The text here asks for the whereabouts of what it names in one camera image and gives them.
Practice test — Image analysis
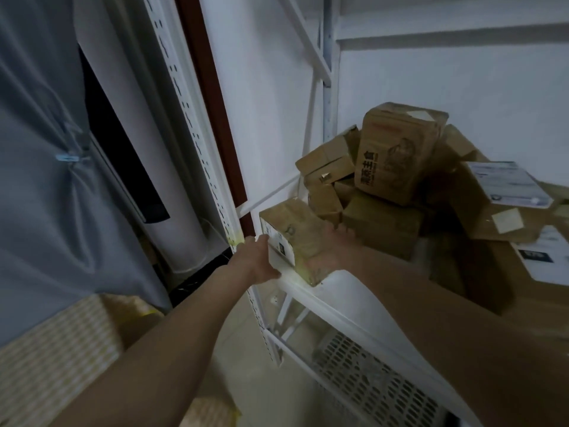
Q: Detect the person's left hand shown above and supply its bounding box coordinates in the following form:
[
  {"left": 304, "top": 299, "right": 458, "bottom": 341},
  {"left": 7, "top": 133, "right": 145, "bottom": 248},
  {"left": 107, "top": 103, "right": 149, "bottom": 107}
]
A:
[{"left": 229, "top": 235, "right": 282, "bottom": 285}]

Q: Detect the person's right hand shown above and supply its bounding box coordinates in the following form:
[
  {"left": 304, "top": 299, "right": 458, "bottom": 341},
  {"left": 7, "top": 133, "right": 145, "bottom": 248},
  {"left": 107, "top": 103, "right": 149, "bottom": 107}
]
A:
[{"left": 308, "top": 223, "right": 357, "bottom": 281}]

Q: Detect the cardboard carton with white label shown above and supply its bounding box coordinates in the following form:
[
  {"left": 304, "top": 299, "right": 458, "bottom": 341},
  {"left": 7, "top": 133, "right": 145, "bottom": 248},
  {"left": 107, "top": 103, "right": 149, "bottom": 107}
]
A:
[{"left": 259, "top": 198, "right": 339, "bottom": 288}]

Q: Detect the person's left forearm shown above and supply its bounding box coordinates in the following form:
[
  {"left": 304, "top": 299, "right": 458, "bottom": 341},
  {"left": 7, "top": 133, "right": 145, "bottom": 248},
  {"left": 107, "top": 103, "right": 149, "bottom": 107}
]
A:
[{"left": 48, "top": 259, "right": 258, "bottom": 427}]

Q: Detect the person's right forearm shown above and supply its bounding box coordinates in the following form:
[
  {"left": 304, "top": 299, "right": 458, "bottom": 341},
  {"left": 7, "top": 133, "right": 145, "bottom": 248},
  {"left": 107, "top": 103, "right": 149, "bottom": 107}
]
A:
[{"left": 333, "top": 245, "right": 569, "bottom": 427}]

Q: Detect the white metal shelving rack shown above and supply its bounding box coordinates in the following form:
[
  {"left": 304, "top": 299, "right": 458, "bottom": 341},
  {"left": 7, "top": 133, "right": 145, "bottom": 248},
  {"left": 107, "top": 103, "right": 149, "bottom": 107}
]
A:
[{"left": 141, "top": 0, "right": 569, "bottom": 427}]

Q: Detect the pile of brown shipping boxes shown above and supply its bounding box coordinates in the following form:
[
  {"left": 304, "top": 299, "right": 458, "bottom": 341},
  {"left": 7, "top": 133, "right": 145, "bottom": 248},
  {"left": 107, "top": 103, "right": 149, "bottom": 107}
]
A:
[{"left": 295, "top": 102, "right": 569, "bottom": 344}]

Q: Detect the white standing air conditioner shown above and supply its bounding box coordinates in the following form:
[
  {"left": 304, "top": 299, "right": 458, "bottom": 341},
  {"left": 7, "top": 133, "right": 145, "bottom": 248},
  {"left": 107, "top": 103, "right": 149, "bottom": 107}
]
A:
[{"left": 73, "top": 0, "right": 210, "bottom": 273}]

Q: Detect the white perforated plastic basket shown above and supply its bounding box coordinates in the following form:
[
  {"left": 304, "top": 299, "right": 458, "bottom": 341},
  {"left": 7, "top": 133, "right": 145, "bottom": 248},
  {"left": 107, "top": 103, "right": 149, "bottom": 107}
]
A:
[{"left": 310, "top": 329, "right": 450, "bottom": 427}]

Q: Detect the grey curtain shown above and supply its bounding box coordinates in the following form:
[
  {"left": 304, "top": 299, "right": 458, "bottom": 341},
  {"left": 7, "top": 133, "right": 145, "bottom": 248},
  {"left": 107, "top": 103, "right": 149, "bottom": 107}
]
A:
[{"left": 0, "top": 0, "right": 175, "bottom": 348}]

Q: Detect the yellow checked cloth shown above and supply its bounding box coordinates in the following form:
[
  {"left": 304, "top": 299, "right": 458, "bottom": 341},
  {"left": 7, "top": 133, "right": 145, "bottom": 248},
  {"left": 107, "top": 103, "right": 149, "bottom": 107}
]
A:
[{"left": 0, "top": 292, "right": 242, "bottom": 427}]

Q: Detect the dark red door frame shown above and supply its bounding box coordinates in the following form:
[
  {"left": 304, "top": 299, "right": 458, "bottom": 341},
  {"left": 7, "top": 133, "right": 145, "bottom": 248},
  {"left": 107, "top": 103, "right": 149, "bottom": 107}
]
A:
[{"left": 173, "top": 0, "right": 257, "bottom": 239}]

